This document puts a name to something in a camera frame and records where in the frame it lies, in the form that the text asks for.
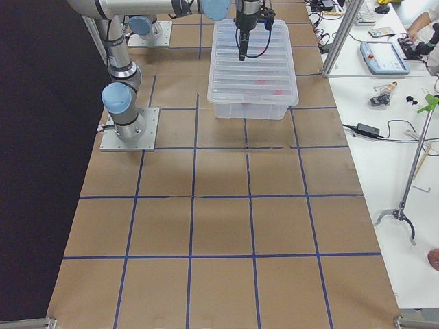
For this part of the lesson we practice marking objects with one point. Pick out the aluminium frame post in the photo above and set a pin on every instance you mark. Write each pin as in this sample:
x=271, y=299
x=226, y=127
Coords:
x=340, y=37

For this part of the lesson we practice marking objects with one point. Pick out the smartphone on desk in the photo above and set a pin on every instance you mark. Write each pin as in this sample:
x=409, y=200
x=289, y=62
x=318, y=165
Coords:
x=381, y=32

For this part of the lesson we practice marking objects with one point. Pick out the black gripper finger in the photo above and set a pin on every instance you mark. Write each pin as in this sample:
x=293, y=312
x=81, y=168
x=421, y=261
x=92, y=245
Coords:
x=243, y=44

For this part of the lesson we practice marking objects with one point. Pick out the green handled reacher grabber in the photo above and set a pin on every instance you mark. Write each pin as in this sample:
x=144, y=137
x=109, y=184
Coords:
x=398, y=213

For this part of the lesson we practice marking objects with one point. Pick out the white keyboard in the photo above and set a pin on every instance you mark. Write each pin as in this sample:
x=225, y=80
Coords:
x=365, y=17

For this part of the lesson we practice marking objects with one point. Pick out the black power adapter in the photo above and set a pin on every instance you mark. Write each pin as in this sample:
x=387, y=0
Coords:
x=368, y=131

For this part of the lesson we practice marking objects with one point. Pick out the clear plastic storage box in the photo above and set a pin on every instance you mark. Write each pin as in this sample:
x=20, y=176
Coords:
x=250, y=111

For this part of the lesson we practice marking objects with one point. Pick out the clear plastic box lid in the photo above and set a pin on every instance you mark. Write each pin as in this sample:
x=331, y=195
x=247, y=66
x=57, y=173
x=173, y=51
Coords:
x=234, y=81

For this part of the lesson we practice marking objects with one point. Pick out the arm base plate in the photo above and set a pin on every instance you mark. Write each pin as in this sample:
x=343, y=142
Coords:
x=134, y=41
x=140, y=135

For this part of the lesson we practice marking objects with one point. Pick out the person hand at desk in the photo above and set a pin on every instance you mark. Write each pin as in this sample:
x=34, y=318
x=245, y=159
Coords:
x=412, y=33

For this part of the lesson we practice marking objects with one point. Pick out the wooden stick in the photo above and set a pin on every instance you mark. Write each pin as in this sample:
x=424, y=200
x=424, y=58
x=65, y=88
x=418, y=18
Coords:
x=421, y=161

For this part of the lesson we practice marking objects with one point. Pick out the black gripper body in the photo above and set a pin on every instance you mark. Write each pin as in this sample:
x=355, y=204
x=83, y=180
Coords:
x=245, y=21

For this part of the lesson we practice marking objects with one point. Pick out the black game controller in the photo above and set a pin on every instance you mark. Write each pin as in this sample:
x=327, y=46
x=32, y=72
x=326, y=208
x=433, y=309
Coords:
x=412, y=51

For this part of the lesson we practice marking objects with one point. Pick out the blue grey teach pendant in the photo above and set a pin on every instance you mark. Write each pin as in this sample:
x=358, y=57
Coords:
x=382, y=58

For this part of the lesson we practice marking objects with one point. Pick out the hex key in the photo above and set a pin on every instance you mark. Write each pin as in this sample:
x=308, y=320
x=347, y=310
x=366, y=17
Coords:
x=426, y=190

